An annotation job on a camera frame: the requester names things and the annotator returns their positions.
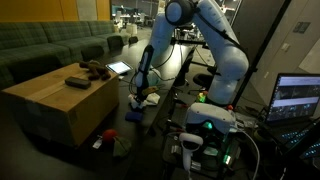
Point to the small green-lit device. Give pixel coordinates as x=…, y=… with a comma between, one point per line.
x=202, y=97

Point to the white round chair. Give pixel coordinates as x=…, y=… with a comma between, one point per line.
x=131, y=29

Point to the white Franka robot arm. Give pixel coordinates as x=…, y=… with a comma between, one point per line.
x=230, y=60

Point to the large cardboard box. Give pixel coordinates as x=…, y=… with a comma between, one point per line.
x=50, y=100

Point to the small red knob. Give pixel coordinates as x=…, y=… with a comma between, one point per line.
x=230, y=107

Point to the white wall switch plate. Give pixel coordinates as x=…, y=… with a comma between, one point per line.
x=285, y=46

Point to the black laptop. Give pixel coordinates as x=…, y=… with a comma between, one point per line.
x=293, y=96

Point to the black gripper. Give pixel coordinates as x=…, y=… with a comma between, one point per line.
x=141, y=91

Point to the white wall board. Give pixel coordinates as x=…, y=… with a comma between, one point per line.
x=313, y=60

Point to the red plush ball with tag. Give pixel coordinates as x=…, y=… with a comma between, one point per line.
x=109, y=135

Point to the black rectangular case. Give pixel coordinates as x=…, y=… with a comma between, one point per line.
x=77, y=83

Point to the dark office chair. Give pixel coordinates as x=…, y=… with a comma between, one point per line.
x=201, y=80

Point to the white VR controller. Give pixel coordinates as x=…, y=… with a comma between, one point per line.
x=190, y=140

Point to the tablet with lit screen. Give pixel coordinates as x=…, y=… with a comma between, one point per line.
x=119, y=67

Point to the green plush piece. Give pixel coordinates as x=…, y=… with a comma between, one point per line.
x=121, y=147

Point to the green plaid sofa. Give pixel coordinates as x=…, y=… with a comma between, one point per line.
x=30, y=43

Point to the small black chair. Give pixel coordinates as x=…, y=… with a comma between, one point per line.
x=133, y=40

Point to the blue sponge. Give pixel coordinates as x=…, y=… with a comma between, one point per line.
x=133, y=116

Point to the brown plush toy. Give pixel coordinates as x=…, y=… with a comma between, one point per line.
x=95, y=70

